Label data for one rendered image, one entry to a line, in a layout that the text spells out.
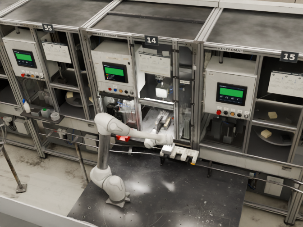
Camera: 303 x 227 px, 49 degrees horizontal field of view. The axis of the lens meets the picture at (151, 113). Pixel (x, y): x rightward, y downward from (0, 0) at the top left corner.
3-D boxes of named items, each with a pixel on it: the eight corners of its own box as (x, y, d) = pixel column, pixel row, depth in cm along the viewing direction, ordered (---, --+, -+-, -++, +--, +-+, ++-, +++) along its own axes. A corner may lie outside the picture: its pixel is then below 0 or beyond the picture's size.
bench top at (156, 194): (66, 219, 310) (66, 216, 307) (116, 143, 386) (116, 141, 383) (229, 272, 262) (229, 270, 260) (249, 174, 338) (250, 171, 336)
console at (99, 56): (97, 92, 341) (89, 52, 312) (109, 77, 362) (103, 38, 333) (134, 98, 328) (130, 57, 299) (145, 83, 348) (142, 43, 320)
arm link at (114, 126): (132, 126, 289) (121, 120, 297) (120, 121, 274) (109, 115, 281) (125, 139, 289) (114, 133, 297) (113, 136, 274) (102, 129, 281)
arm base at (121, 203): (126, 209, 309) (126, 206, 306) (105, 203, 316) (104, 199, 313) (134, 194, 322) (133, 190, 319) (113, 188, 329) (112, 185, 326)
